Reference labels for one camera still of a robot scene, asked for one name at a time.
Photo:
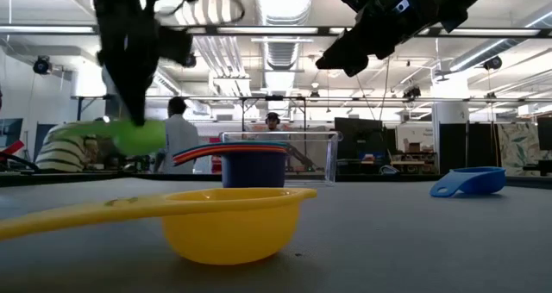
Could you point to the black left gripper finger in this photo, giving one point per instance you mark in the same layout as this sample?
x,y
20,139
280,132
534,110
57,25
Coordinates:
x,y
134,101

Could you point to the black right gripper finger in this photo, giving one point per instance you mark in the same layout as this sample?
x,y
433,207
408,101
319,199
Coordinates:
x,y
357,70
347,51

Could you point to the green measuring cup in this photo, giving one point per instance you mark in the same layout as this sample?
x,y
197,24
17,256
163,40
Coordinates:
x,y
138,139

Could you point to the dark blue measuring cup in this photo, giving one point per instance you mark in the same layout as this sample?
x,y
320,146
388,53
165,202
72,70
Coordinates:
x,y
254,170

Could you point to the yellow measuring cup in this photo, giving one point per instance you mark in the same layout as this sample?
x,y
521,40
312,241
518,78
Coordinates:
x,y
233,228

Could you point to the light blue measuring cup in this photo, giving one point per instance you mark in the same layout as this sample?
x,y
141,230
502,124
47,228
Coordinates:
x,y
478,180

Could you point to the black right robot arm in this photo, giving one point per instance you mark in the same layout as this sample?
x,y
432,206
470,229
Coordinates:
x,y
468,0

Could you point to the clear plastic basket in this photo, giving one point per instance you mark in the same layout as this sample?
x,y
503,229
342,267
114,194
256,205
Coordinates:
x,y
315,155

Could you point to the person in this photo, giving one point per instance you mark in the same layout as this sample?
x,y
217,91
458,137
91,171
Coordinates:
x,y
272,121
64,155
179,138

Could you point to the red cabinet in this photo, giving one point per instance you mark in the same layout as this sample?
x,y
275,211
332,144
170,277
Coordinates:
x,y
215,161

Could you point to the black partition panel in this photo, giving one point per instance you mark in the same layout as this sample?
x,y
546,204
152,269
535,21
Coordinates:
x,y
468,148

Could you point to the leaf patterned panel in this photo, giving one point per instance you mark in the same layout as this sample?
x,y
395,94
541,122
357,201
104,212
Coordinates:
x,y
519,148

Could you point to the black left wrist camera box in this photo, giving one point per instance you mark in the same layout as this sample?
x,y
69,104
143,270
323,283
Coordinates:
x,y
177,46

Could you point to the black ceiling camera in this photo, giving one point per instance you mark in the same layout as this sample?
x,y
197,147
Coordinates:
x,y
42,64
493,63
412,92

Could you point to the round silver ceiling duct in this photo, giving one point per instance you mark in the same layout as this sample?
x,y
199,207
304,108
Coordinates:
x,y
282,47

